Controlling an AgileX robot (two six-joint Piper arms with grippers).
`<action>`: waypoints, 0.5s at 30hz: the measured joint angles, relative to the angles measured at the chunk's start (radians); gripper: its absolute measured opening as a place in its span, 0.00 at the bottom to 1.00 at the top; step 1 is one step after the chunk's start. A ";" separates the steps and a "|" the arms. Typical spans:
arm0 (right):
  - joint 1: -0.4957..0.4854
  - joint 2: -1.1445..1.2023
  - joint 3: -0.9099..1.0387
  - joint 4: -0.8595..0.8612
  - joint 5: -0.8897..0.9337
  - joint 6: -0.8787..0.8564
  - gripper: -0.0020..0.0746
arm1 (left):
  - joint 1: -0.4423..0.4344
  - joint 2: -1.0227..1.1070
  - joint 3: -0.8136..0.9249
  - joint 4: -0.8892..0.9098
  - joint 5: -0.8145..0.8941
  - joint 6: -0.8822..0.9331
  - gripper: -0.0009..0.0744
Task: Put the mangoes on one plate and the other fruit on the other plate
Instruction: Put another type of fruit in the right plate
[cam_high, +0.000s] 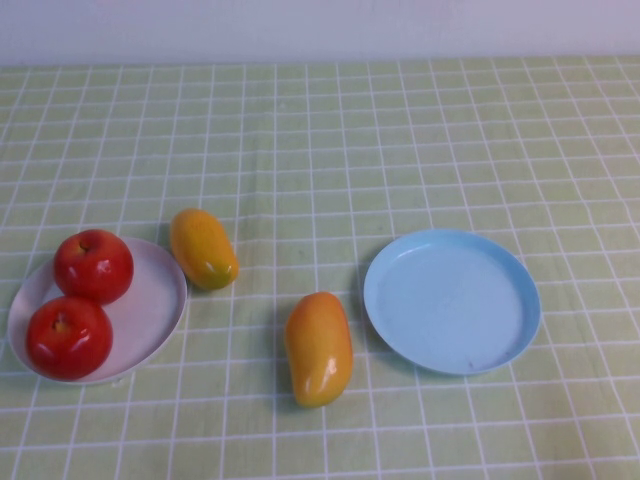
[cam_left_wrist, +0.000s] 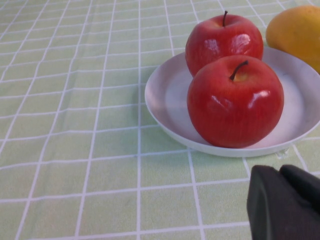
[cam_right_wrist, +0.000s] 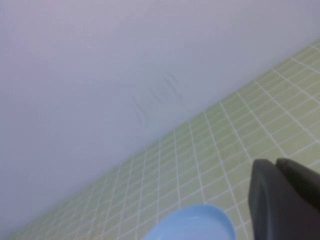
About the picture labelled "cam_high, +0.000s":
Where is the yellow mango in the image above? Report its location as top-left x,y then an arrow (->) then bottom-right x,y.
169,207 -> 240,291

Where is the light blue round plate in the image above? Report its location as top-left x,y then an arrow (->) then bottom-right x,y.
363,228 -> 542,376

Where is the red apple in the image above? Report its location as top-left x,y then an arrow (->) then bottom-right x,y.
25,295 -> 115,382
53,228 -> 135,306

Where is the orange-tinted mango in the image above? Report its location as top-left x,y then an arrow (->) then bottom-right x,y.
283,291 -> 354,409

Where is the green checkered tablecloth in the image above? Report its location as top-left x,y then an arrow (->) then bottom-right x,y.
0,54 -> 640,480

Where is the white round plate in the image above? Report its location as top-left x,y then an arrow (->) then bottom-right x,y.
7,235 -> 189,385

